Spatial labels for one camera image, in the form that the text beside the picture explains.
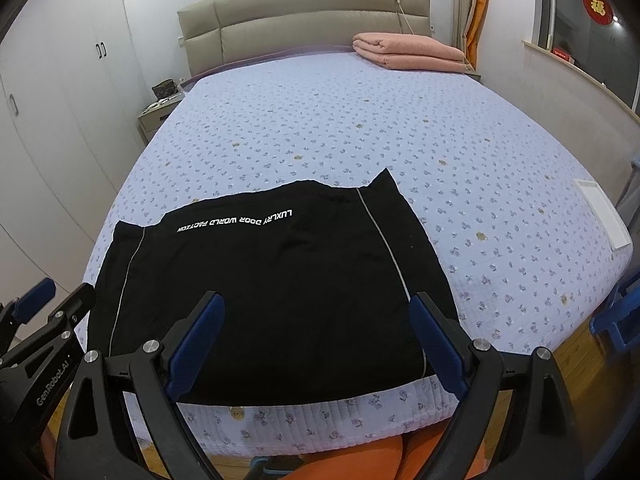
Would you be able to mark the folded pink blanket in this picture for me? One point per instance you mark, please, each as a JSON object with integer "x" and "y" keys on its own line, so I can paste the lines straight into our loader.
{"x": 409, "y": 52}

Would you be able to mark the beige padded headboard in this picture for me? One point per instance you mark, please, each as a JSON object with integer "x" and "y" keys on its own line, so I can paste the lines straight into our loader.
{"x": 222, "y": 32}

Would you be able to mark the white tray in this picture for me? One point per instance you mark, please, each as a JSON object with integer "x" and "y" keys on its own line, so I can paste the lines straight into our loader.
{"x": 604, "y": 210}

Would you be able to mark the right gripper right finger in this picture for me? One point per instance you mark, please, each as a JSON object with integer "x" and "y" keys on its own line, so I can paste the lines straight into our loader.
{"x": 539, "y": 437}

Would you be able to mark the floral quilted bed cover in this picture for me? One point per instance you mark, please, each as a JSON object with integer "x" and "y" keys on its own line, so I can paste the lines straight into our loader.
{"x": 525, "y": 258}

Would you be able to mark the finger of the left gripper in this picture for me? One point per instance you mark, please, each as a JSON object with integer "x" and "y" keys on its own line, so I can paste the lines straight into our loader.
{"x": 21, "y": 310}
{"x": 55, "y": 324}

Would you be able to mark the brown patterned bag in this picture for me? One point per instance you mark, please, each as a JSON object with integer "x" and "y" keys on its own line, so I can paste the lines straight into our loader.
{"x": 164, "y": 89}

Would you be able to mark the white wardrobe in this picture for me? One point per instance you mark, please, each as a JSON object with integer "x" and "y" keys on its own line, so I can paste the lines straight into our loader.
{"x": 71, "y": 92}

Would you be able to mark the blue plastic stool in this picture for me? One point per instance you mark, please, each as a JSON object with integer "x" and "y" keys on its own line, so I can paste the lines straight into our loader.
{"x": 619, "y": 315}

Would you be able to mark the grey bedside table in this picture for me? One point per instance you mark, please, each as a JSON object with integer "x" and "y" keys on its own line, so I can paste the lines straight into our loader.
{"x": 153, "y": 117}

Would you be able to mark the orange trousers leg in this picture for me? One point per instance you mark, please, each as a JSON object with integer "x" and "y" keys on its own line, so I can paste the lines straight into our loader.
{"x": 397, "y": 457}

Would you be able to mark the black hooded jacket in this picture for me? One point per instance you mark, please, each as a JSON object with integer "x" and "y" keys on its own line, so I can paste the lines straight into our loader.
{"x": 316, "y": 283}

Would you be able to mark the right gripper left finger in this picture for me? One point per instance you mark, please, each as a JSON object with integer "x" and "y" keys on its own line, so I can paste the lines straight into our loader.
{"x": 96, "y": 440}

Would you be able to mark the beige and orange curtain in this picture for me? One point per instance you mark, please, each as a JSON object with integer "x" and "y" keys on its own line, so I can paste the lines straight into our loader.
{"x": 468, "y": 19}

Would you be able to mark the red window decoration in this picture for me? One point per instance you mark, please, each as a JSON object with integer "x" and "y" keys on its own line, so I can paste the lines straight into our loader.
{"x": 600, "y": 11}

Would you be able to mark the dark window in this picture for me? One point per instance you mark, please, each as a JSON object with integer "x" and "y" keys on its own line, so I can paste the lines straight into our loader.
{"x": 608, "y": 54}

